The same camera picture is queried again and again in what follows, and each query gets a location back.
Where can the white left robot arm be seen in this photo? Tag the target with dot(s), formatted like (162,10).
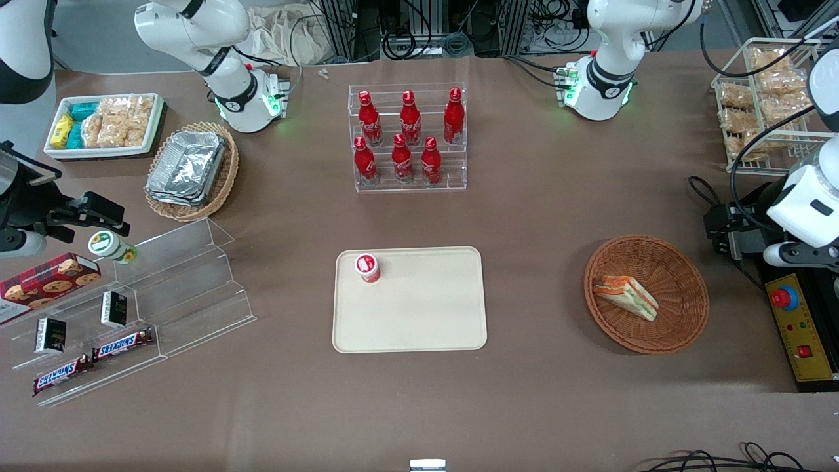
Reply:
(606,59)

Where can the teal snack packet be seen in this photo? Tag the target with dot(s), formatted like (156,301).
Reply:
(84,111)
(76,136)

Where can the black yellow control box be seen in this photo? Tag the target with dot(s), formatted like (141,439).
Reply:
(803,354)

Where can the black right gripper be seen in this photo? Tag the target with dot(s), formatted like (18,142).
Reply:
(26,200)

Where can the clear fried snack pack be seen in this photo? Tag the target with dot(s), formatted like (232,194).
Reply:
(744,147)
(767,60)
(783,84)
(737,122)
(780,110)
(737,97)

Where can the stack of foil trays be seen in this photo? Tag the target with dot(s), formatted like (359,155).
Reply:
(187,167)

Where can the white rectangular snack tray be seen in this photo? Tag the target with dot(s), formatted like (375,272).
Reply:
(157,121)

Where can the beige plastic serving tray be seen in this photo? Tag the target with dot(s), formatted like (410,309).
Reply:
(419,308)

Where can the beige cloth bag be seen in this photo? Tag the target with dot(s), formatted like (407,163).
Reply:
(282,33)

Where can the red emergency stop button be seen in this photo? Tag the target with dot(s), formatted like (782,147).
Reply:
(784,298)

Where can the oval wicker basket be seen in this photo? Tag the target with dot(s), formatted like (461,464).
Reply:
(226,177)

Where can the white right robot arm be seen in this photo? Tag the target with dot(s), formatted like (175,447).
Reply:
(226,72)

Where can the small white silver device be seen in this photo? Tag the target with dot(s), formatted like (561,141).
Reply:
(427,465)

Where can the small black box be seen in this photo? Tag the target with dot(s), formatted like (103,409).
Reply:
(50,335)
(114,309)

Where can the clear rice cracker pack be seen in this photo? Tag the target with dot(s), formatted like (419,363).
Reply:
(113,124)
(92,131)
(139,118)

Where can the clear acrylic bottle rack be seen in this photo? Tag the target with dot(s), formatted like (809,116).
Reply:
(452,170)

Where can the red cola bottle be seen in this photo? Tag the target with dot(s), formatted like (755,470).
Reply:
(410,121)
(430,164)
(402,160)
(370,121)
(364,164)
(453,118)

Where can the yellow snack packet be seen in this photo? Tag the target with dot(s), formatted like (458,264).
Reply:
(62,131)

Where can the triangular sandwich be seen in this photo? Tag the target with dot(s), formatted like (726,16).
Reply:
(628,295)

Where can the red plaid cookie box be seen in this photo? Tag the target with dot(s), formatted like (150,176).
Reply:
(46,282)

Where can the aluminium frame rack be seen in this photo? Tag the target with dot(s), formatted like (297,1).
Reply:
(518,26)

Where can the red white lidded cup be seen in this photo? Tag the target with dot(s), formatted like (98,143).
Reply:
(368,267)

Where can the clear acrylic step display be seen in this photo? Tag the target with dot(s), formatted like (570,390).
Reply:
(190,295)

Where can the round brown wicker basket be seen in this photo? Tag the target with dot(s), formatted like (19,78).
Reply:
(675,275)

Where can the brown snickers bar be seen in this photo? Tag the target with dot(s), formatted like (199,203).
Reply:
(62,375)
(123,345)

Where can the green white lidded cup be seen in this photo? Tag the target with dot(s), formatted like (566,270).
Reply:
(108,246)

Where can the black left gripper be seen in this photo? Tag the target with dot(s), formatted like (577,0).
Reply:
(754,214)

